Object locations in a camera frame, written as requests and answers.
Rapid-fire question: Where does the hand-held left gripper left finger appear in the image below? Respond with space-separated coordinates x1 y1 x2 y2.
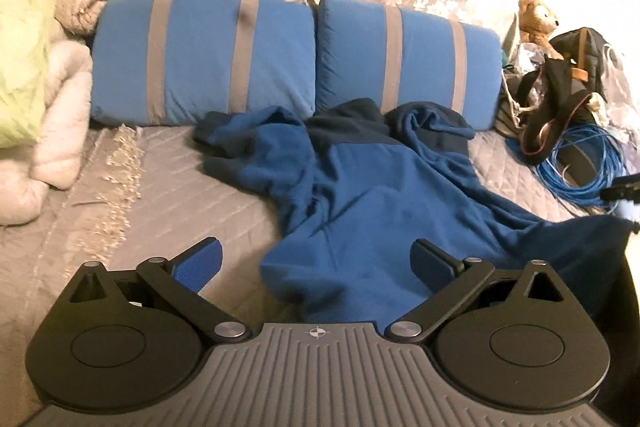
67 237 252 343

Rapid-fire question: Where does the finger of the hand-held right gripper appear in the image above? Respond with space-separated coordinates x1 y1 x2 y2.
600 174 640 220

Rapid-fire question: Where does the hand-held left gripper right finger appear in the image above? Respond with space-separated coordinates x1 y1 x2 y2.
384 238 569 343

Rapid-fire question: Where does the blue fleece jacket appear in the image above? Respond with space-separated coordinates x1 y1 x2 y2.
192 98 633 334

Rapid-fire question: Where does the grey quilted bedspread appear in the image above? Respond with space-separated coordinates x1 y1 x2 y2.
0 107 608 427

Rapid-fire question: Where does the silver crinkled wrapping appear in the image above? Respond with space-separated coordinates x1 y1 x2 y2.
506 43 551 104

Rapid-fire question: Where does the brown teddy bear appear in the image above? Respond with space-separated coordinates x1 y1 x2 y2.
516 0 564 60

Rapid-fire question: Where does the white fluffy blanket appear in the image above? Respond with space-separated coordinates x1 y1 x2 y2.
0 38 94 226

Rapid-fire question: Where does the blue pillow with grey stripes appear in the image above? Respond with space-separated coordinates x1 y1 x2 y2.
90 0 317 128
315 0 505 132

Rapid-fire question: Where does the pile of folded blankets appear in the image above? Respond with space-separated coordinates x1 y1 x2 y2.
0 0 131 148

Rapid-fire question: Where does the blue cable coil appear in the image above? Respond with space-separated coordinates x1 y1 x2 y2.
506 122 632 208

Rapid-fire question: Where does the black bag with straps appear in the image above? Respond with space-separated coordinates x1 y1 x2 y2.
519 27 622 168

